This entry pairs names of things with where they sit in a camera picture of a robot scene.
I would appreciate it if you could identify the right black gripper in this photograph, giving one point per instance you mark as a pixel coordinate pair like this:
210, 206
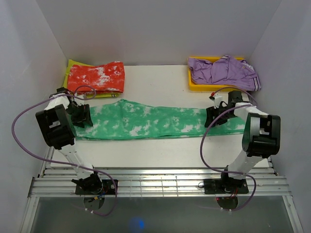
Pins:
211, 112

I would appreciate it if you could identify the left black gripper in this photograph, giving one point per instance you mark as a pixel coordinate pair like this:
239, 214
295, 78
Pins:
84, 117

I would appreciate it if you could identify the green tie-dye trousers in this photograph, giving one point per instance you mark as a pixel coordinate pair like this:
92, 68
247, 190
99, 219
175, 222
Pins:
128, 120

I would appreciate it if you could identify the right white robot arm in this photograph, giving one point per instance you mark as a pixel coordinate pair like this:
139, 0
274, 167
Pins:
260, 140

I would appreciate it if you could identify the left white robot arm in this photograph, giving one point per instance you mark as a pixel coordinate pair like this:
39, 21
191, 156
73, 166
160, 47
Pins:
57, 123

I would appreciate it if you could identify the yellow folded trousers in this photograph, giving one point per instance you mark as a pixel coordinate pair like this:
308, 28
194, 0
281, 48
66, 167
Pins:
99, 95

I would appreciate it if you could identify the purple trousers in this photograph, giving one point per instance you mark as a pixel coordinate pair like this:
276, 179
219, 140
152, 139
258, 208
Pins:
227, 70

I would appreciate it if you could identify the red tie-dye folded trousers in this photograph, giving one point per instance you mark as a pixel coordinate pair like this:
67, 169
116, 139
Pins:
104, 78

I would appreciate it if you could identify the yellow plastic tray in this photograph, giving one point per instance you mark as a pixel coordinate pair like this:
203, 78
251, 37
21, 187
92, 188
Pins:
206, 88

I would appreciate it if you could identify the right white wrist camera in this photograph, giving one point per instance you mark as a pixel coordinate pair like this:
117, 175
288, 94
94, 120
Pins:
217, 99

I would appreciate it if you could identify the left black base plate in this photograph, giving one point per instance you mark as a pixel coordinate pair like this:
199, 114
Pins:
109, 188

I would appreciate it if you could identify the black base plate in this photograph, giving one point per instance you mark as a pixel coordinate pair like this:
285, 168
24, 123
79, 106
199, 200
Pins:
219, 186
109, 188

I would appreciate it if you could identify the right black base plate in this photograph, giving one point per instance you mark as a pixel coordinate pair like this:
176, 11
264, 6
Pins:
219, 186

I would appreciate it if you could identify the aluminium rail frame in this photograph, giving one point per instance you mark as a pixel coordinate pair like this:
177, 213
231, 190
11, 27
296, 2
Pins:
141, 183

